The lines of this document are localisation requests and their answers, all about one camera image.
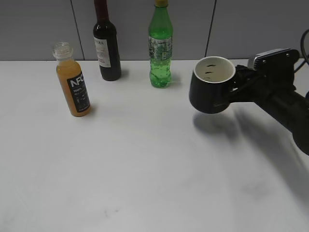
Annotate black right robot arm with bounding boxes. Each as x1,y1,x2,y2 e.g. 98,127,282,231
227,48,309,154

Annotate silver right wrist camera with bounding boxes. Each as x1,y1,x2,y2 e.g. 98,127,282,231
248,48,300,71

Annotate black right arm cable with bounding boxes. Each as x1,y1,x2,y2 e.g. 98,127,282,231
293,29,309,73

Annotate green plastic soda bottle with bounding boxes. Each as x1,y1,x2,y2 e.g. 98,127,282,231
148,0,173,88

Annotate black mug white interior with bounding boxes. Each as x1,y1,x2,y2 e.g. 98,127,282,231
189,56,236,114

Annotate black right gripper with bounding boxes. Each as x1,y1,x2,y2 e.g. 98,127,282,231
226,64,299,106

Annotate dark red wine bottle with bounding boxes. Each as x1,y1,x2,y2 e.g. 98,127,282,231
93,0,121,81

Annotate NFC orange juice bottle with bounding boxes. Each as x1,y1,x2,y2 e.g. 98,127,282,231
53,42,91,117

